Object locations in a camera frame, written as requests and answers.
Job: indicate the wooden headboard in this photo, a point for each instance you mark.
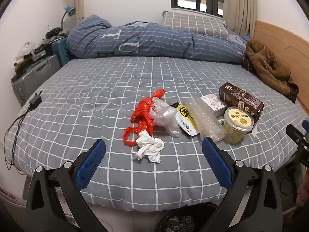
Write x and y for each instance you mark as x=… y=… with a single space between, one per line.
x=284 y=43

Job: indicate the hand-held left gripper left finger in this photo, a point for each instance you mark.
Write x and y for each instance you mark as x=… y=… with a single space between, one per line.
x=90 y=164

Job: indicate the crumpled white tissue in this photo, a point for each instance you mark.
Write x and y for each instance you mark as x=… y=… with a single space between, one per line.
x=149 y=146

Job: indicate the grey suitcase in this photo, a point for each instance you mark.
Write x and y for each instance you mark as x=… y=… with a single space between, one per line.
x=36 y=75

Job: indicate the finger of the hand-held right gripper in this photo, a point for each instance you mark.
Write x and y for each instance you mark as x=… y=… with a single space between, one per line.
x=294 y=133

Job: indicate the black tangled object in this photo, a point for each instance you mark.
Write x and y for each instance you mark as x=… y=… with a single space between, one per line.
x=55 y=32

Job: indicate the blue desk lamp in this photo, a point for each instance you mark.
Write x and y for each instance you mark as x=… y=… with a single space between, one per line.
x=70 y=10

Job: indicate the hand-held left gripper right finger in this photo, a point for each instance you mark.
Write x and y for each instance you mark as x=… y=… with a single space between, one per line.
x=217 y=164

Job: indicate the grey checked bed sheet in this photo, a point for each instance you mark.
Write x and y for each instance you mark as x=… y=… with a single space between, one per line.
x=96 y=89

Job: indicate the grey checked pillow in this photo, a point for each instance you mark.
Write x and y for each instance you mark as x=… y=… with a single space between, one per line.
x=193 y=23

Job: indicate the clear plastic bag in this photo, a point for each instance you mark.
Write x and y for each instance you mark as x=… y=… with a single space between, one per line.
x=164 y=116

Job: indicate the white earphone box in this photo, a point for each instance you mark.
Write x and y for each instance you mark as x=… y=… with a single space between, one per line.
x=214 y=105

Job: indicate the black trash bag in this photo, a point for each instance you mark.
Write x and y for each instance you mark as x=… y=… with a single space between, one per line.
x=178 y=222

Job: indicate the white plastic object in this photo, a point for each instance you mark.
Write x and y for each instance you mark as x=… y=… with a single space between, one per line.
x=25 y=49

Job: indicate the red plastic bag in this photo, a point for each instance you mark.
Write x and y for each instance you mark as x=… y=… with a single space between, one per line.
x=142 y=111

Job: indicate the blue striped quilt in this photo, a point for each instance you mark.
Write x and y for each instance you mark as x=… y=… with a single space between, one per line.
x=157 y=41

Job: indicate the brown jacket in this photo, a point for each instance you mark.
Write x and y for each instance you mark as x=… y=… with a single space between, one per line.
x=268 y=70

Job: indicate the teal suitcase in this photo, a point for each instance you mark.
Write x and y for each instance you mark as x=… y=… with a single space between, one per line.
x=61 y=50

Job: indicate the clear bubble wrap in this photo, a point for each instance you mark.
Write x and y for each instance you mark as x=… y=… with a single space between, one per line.
x=205 y=118

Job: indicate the yellow lidded tub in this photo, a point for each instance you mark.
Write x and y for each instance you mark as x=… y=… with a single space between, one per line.
x=237 y=123

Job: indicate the yellow and white snack packet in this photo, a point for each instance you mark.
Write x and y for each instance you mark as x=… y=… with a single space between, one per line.
x=185 y=123

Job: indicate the brown carton box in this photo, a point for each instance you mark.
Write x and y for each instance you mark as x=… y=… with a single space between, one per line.
x=241 y=99

